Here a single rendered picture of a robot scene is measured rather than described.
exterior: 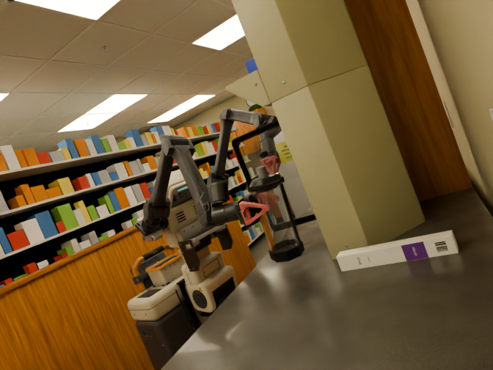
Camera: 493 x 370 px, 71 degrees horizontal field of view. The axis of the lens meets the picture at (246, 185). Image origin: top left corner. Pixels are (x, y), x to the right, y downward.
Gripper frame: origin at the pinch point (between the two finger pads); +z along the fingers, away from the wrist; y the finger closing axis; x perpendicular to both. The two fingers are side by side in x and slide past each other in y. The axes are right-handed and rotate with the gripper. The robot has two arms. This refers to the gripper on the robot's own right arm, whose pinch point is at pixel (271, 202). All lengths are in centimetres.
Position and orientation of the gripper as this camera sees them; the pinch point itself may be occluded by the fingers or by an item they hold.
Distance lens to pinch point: 99.9
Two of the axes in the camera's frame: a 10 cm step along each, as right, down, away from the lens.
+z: 8.5, -2.3, -4.8
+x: 3.2, 9.4, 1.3
